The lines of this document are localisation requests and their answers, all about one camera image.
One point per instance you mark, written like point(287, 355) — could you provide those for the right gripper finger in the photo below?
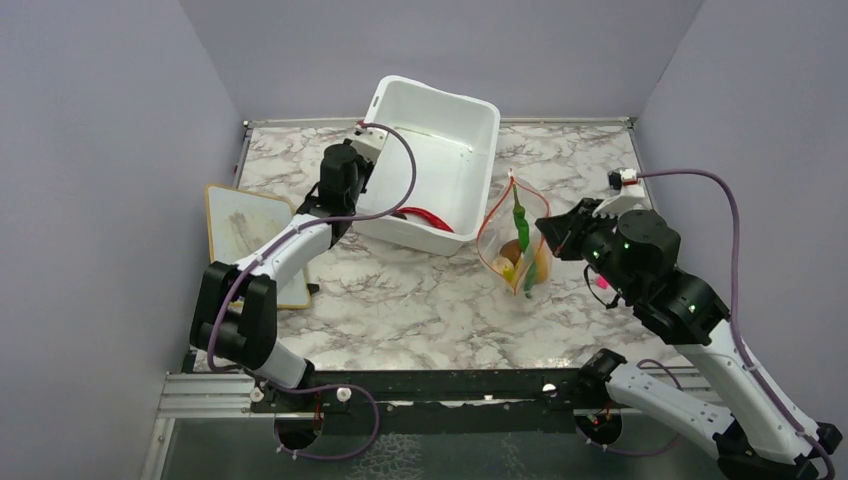
point(557, 233)
point(584, 210)

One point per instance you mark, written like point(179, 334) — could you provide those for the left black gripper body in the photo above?
point(364, 169)

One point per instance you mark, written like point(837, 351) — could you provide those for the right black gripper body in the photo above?
point(596, 241)

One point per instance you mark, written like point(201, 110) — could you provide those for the orange citrus fruit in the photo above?
point(541, 265)

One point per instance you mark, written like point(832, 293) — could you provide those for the green chili pepper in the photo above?
point(520, 222)

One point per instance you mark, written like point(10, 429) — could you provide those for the clear zip top bag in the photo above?
point(498, 228)

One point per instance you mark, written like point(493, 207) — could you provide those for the brown kiwi fruit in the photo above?
point(512, 251)

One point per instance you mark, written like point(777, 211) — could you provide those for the red chili pepper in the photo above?
point(428, 217)

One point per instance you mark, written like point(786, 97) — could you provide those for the white plastic bin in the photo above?
point(437, 152)

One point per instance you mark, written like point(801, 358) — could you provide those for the yellow banana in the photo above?
point(510, 275)

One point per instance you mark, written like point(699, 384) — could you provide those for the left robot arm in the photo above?
point(236, 311)

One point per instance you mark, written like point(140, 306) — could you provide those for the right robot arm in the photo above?
point(756, 432)

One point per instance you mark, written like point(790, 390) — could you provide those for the white cutting board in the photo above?
point(240, 222)

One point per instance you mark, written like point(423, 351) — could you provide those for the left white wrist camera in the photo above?
point(368, 142)

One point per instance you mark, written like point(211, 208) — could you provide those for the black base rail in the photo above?
point(432, 402)

